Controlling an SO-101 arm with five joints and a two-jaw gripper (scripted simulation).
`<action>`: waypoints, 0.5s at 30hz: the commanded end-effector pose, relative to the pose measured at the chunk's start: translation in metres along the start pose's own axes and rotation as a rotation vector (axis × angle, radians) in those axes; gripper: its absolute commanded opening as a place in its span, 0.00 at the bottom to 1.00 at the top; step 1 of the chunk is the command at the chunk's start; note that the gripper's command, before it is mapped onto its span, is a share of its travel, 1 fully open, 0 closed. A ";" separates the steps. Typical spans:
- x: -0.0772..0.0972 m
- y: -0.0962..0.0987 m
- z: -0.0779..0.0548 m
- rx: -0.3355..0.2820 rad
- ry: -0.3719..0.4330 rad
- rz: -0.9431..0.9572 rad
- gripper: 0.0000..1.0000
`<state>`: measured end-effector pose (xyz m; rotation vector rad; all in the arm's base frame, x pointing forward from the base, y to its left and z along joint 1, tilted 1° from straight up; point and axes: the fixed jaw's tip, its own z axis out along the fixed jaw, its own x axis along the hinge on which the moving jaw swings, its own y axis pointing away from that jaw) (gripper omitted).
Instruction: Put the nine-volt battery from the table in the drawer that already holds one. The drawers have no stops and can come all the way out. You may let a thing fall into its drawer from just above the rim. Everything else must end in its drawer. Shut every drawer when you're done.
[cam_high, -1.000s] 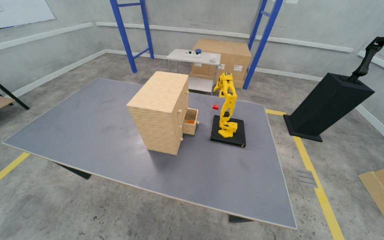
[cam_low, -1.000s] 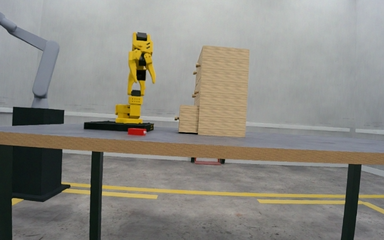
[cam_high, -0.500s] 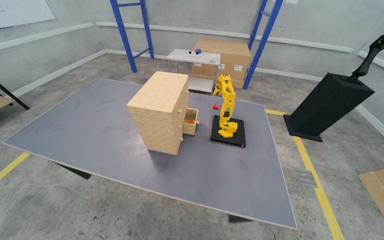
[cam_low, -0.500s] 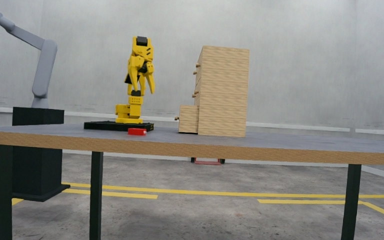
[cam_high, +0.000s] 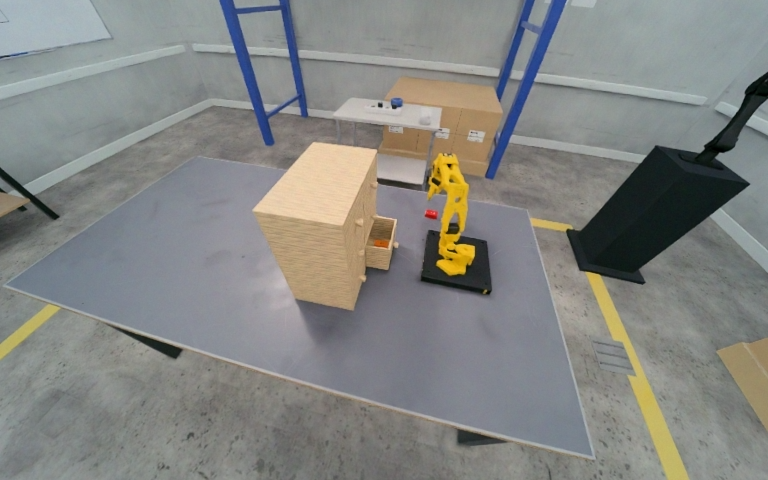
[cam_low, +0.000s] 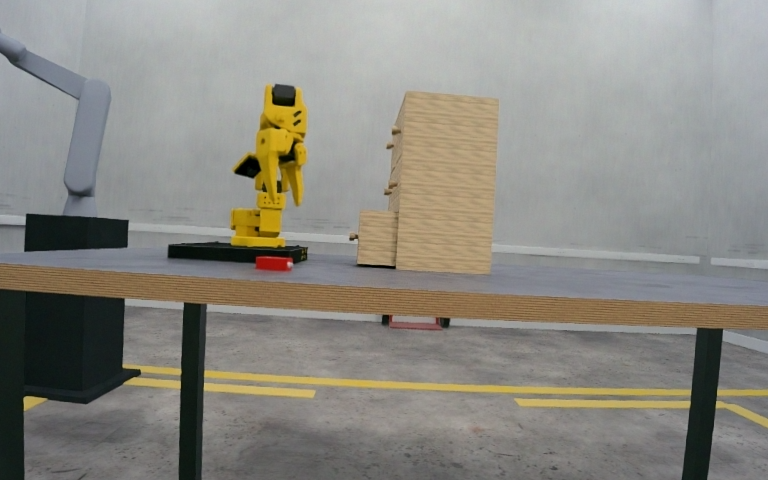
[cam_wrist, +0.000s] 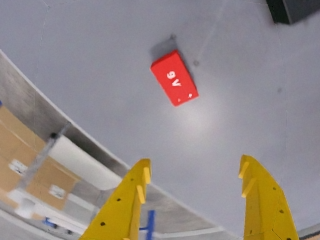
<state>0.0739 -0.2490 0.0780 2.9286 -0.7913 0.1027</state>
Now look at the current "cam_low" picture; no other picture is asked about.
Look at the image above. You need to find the wooden chest of drawers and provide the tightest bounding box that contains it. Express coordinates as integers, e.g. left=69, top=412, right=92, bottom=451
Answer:
left=390, top=90, right=499, bottom=274

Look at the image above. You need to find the red 9v battery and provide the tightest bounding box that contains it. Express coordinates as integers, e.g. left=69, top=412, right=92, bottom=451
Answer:
left=256, top=257, right=293, bottom=271

